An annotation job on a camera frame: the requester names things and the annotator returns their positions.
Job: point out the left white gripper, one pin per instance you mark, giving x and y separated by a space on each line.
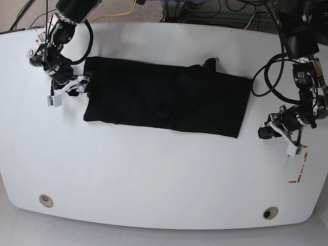
286 124

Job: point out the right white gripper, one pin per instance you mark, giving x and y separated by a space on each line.
73 87

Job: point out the black t-shirt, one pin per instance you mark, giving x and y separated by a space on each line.
195 99

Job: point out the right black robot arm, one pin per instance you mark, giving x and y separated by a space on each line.
46 49

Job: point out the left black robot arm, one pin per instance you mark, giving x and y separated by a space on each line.
301 27

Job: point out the red tape rectangle marking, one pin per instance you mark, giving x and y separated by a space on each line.
295 166

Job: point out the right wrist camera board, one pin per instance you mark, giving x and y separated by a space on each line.
50 100

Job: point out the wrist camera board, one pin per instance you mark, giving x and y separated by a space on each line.
50 100
298 151

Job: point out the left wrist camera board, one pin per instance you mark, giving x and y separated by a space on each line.
298 151

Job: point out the right table cable grommet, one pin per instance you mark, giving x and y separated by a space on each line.
270 213

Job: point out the table cable grommet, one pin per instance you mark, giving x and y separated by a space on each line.
46 201
270 213

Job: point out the left table cable grommet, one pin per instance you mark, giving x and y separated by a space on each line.
46 201

